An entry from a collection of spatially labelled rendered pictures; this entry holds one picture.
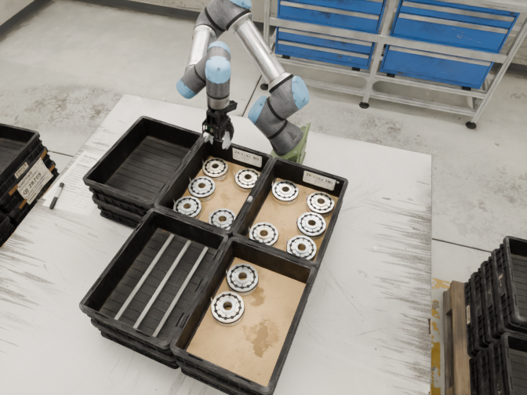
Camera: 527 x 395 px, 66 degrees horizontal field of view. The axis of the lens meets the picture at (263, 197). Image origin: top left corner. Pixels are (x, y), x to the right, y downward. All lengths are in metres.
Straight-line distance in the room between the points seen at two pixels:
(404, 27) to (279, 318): 2.29
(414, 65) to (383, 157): 1.35
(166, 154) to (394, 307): 1.08
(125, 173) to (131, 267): 0.44
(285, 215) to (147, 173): 0.58
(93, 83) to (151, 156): 2.05
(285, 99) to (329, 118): 1.64
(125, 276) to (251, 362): 0.50
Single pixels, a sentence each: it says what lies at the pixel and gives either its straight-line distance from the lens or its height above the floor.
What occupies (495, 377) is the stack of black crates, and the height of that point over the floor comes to 0.38.
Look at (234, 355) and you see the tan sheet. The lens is 1.27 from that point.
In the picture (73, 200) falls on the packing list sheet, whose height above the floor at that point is 0.70.
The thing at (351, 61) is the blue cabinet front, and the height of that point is 0.37.
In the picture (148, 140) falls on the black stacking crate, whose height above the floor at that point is 0.83.
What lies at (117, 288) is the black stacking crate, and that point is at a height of 0.83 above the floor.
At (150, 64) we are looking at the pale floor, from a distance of 3.84.
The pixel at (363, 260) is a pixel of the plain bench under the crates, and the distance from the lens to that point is 1.61.
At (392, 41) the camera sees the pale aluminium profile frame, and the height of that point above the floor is 0.59.
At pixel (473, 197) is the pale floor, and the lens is 3.02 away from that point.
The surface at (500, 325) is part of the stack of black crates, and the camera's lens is 1.95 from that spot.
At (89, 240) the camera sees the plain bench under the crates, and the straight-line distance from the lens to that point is 1.71.
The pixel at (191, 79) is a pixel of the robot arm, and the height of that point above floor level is 1.24.
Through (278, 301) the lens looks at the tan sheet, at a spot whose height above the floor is 0.83.
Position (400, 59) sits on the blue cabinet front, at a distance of 3.20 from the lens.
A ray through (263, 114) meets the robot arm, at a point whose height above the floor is 0.99.
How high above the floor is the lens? 2.04
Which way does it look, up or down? 51 degrees down
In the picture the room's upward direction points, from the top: 3 degrees clockwise
